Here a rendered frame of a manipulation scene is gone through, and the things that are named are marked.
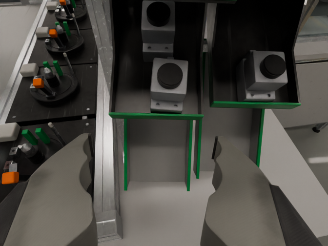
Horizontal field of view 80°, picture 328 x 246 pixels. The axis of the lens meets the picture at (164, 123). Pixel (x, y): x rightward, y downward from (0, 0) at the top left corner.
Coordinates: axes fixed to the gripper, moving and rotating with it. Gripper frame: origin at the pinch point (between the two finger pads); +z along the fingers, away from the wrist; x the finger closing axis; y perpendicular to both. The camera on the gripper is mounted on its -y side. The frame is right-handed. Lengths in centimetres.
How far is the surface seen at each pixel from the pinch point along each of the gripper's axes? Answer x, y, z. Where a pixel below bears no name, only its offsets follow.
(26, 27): -70, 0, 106
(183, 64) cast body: 3.3, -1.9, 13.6
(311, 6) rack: 24.0, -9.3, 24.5
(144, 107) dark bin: -1.7, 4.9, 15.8
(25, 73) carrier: -43, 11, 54
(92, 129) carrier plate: -17.4, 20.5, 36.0
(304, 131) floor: 133, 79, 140
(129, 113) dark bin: -3.7, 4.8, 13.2
